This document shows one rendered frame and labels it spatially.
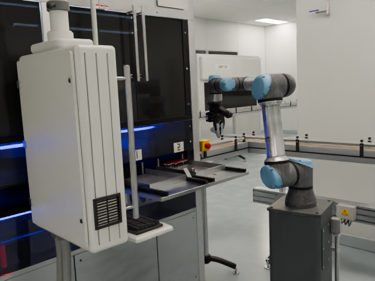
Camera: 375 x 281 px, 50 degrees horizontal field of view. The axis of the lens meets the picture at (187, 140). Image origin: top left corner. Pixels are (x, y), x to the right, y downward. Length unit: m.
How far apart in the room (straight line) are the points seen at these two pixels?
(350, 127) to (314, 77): 0.52
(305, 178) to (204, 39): 7.92
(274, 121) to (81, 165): 0.91
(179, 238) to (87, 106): 1.41
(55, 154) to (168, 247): 1.20
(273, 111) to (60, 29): 0.98
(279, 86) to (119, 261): 1.27
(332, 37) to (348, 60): 0.23
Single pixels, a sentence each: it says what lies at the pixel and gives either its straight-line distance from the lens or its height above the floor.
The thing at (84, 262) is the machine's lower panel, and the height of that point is 0.52.
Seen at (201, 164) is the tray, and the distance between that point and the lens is 2.58.
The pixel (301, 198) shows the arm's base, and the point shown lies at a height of 0.84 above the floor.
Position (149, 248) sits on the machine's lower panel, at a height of 0.45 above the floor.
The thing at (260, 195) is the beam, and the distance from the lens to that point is 3.33.
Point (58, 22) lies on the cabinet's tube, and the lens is 1.68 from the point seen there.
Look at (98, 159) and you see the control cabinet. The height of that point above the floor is 1.15.
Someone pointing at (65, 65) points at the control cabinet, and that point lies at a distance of 1.49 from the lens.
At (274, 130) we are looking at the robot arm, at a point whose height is 1.17.
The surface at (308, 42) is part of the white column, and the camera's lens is 3.67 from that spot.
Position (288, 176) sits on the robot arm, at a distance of 1.93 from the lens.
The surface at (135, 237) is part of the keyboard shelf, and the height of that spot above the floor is 0.80.
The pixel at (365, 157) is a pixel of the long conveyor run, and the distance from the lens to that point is 2.86.
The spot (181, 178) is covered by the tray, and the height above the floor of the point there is 0.90.
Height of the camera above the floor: 1.39
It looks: 8 degrees down
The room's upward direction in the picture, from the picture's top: 3 degrees counter-clockwise
